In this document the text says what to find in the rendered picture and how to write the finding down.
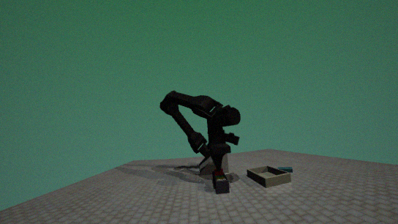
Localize teal rectangular block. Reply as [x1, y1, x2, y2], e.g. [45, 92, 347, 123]
[278, 167, 293, 173]

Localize beige square tray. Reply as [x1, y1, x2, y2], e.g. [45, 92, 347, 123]
[247, 165, 291, 188]

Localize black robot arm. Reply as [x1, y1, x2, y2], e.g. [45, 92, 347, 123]
[160, 90, 241, 160]

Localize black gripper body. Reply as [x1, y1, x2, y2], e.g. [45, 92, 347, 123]
[207, 127, 231, 154]

